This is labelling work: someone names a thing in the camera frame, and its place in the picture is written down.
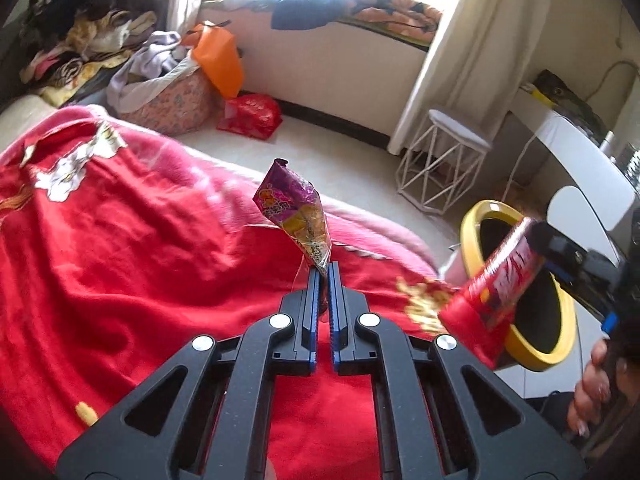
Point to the yellow rimmed black bin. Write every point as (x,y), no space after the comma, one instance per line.
(545,320)

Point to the orange bag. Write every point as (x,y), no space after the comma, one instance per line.
(220,60)

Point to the pink fleece blanket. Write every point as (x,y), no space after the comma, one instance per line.
(200,160)

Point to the beige bed sheet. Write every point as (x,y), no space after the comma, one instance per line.
(25,115)

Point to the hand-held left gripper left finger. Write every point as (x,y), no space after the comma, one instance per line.
(312,300)

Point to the cream wide curtain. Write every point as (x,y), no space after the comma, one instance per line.
(465,50)

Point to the dark green bag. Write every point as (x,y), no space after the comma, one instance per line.
(565,97)

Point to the red plastic floor bag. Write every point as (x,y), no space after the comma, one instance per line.
(252,117)

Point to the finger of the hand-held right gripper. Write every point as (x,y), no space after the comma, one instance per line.
(555,250)

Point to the pile of clothes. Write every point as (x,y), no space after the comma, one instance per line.
(90,25)

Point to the long red snack packet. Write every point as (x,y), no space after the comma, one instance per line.
(480,305)

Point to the purple yellow snack packet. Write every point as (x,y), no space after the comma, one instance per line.
(295,215)

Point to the floral laundry basket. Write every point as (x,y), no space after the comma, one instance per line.
(175,105)

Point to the dark blue jacket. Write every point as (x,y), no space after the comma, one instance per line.
(305,7)

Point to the person's right hand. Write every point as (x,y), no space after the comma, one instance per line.
(592,390)

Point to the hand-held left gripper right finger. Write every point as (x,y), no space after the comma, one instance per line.
(335,305)

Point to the group of cosmetic bottles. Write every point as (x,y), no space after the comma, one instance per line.
(625,155)

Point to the red floral blanket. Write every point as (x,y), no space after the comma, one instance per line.
(150,285)

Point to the orange patterned blanket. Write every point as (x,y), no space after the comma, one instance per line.
(395,10)

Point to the lavender white clothes heap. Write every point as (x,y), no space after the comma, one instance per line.
(150,55)

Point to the white desk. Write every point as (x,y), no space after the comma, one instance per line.
(575,155)

